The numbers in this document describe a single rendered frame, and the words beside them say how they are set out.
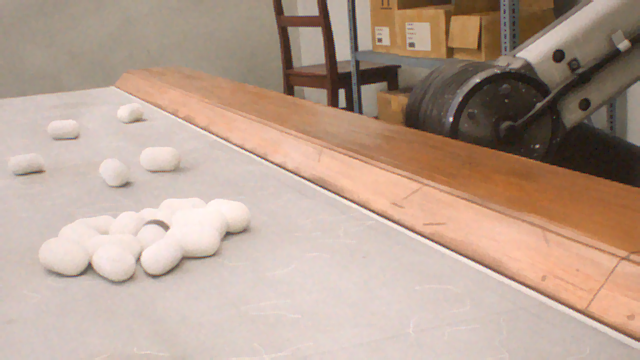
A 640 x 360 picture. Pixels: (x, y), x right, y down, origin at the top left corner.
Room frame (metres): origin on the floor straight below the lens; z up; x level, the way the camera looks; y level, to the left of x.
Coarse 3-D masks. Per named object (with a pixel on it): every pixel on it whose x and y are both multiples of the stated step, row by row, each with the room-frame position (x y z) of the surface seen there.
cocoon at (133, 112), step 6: (120, 108) 1.10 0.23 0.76; (126, 108) 1.10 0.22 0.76; (132, 108) 1.10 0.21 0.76; (138, 108) 1.11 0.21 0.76; (120, 114) 1.09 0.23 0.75; (126, 114) 1.09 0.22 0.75; (132, 114) 1.10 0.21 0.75; (138, 114) 1.11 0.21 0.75; (120, 120) 1.10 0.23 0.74; (126, 120) 1.10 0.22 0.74; (132, 120) 1.10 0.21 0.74
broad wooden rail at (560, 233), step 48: (144, 96) 1.31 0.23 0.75; (192, 96) 1.13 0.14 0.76; (240, 96) 1.08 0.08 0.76; (288, 96) 1.04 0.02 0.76; (240, 144) 0.88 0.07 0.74; (288, 144) 0.79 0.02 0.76; (336, 144) 0.72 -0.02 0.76; (384, 144) 0.71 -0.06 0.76; (432, 144) 0.69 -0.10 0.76; (336, 192) 0.65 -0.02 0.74; (384, 192) 0.60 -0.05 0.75; (432, 192) 0.56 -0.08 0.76; (480, 192) 0.53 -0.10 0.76; (528, 192) 0.52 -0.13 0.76; (576, 192) 0.51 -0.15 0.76; (624, 192) 0.51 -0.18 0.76; (432, 240) 0.52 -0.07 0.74; (480, 240) 0.48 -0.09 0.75; (528, 240) 0.45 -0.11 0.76; (576, 240) 0.43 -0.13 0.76; (624, 240) 0.42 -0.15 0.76; (528, 288) 0.43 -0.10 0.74; (576, 288) 0.40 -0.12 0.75; (624, 288) 0.38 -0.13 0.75
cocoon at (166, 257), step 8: (160, 240) 0.51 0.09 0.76; (168, 240) 0.51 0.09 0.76; (152, 248) 0.49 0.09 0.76; (160, 248) 0.50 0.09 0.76; (168, 248) 0.50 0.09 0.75; (176, 248) 0.51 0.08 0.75; (144, 256) 0.49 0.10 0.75; (152, 256) 0.49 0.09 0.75; (160, 256) 0.49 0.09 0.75; (168, 256) 0.49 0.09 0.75; (176, 256) 0.50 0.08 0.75; (144, 264) 0.49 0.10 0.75; (152, 264) 0.49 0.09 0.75; (160, 264) 0.49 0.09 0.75; (168, 264) 0.49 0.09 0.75; (176, 264) 0.51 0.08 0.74; (152, 272) 0.49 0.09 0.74; (160, 272) 0.49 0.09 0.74
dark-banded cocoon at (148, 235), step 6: (144, 228) 0.53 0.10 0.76; (150, 228) 0.53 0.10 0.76; (156, 228) 0.53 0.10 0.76; (138, 234) 0.53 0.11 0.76; (144, 234) 0.53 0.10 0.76; (150, 234) 0.53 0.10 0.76; (156, 234) 0.53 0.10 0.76; (162, 234) 0.53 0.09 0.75; (144, 240) 0.53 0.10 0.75; (150, 240) 0.53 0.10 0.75; (156, 240) 0.53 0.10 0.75; (144, 246) 0.53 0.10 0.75
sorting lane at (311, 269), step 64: (0, 128) 1.14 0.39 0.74; (128, 128) 1.06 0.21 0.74; (192, 128) 1.02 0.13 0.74; (0, 192) 0.76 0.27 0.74; (64, 192) 0.74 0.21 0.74; (128, 192) 0.72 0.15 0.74; (192, 192) 0.70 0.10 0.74; (256, 192) 0.68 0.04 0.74; (320, 192) 0.67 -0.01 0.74; (0, 256) 0.56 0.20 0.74; (256, 256) 0.52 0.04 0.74; (320, 256) 0.51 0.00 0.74; (384, 256) 0.50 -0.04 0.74; (448, 256) 0.49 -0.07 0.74; (0, 320) 0.45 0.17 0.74; (64, 320) 0.44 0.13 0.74; (128, 320) 0.43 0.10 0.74; (192, 320) 0.42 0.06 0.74; (256, 320) 0.41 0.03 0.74; (320, 320) 0.41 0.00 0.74; (384, 320) 0.40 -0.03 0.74; (448, 320) 0.40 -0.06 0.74; (512, 320) 0.39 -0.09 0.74; (576, 320) 0.38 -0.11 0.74
